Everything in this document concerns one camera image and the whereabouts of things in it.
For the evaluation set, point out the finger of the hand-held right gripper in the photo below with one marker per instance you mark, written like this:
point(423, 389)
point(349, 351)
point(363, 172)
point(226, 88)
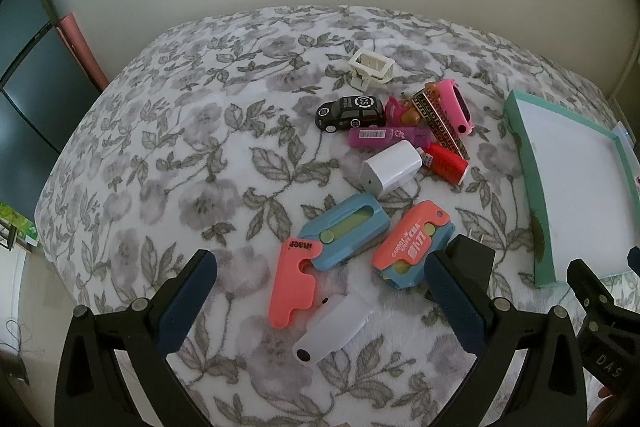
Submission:
point(635, 259)
point(595, 294)

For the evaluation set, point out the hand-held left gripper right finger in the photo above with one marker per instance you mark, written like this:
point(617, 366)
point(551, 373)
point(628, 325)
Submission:
point(455, 307)

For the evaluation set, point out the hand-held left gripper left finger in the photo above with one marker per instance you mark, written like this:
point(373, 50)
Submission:
point(187, 302)

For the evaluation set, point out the black charger plug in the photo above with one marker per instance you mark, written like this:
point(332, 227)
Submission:
point(475, 267)

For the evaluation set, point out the salmon printed toy knife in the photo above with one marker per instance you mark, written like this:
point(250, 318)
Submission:
point(405, 247)

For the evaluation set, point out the teal framed white tray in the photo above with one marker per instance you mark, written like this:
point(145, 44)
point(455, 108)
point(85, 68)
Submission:
point(575, 167)

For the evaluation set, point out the red bottle with white cap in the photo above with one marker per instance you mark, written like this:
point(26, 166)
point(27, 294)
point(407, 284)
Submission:
point(447, 162)

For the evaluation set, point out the white charger cube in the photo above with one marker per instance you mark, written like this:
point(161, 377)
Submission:
point(387, 167)

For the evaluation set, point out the magenta rectangular case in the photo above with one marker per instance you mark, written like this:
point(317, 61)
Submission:
point(385, 136)

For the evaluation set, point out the gold patterned metal bar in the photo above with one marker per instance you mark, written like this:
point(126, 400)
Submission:
point(435, 117)

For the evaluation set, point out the brown toy dog figure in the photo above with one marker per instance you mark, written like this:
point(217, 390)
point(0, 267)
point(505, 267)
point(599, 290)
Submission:
point(397, 112)

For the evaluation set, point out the pink kids watch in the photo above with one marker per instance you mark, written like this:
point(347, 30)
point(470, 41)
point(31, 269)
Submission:
point(447, 99)

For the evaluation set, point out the black toy car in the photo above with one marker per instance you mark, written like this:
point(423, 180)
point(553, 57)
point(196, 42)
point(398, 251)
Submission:
point(350, 109)

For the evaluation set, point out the cream plastic clip holder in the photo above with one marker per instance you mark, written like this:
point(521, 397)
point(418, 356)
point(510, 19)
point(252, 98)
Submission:
point(372, 68)

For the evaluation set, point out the white power strip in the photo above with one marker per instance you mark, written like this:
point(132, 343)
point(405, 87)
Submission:
point(625, 134)

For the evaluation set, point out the grey floral blanket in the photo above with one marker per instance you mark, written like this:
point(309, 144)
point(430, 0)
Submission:
point(175, 157)

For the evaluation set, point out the green packet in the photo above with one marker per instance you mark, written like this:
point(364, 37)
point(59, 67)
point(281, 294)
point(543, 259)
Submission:
point(20, 222)

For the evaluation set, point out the dark cabinet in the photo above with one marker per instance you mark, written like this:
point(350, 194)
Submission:
point(25, 82)

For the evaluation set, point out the pink board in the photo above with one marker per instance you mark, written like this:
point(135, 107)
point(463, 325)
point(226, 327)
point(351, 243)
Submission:
point(75, 42)

